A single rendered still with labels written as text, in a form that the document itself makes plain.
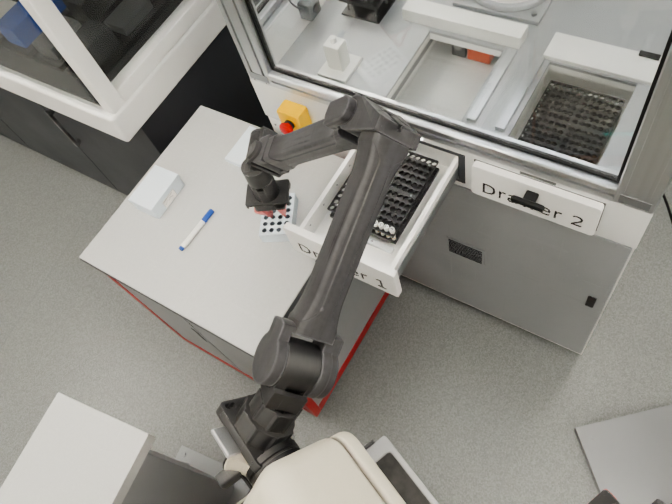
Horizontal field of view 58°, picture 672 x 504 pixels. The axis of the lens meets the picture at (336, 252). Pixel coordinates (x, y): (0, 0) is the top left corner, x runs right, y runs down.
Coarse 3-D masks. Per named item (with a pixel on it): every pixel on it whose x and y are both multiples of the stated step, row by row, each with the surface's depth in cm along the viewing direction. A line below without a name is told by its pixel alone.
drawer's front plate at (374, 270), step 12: (288, 228) 137; (300, 228) 136; (300, 240) 139; (312, 240) 134; (300, 252) 146; (312, 252) 141; (360, 264) 131; (372, 264) 129; (360, 276) 137; (372, 276) 133; (384, 276) 129; (396, 276) 128; (396, 288) 132
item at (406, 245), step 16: (352, 160) 149; (448, 160) 145; (336, 176) 145; (448, 176) 139; (336, 192) 148; (432, 192) 145; (448, 192) 144; (320, 208) 144; (432, 208) 138; (304, 224) 141; (320, 224) 147; (416, 224) 135; (384, 240) 141; (400, 240) 141; (416, 240) 136; (368, 256) 140; (384, 256) 139; (400, 256) 132; (400, 272) 135
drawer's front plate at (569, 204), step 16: (480, 176) 137; (496, 176) 134; (512, 176) 132; (480, 192) 143; (496, 192) 139; (512, 192) 136; (544, 192) 130; (560, 192) 128; (528, 208) 138; (560, 208) 131; (576, 208) 128; (592, 208) 125; (560, 224) 136; (576, 224) 133; (592, 224) 130
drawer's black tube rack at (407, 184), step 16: (416, 160) 142; (432, 160) 142; (400, 176) 141; (416, 176) 140; (432, 176) 144; (400, 192) 139; (416, 192) 142; (336, 208) 142; (384, 208) 138; (400, 208) 137; (416, 208) 141; (400, 224) 135
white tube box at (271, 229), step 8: (296, 200) 159; (288, 208) 156; (296, 208) 158; (264, 216) 156; (280, 216) 156; (288, 216) 156; (296, 216) 158; (264, 224) 156; (272, 224) 156; (280, 224) 156; (264, 232) 156; (272, 232) 153; (280, 232) 153; (264, 240) 156; (272, 240) 155; (280, 240) 155; (288, 240) 155
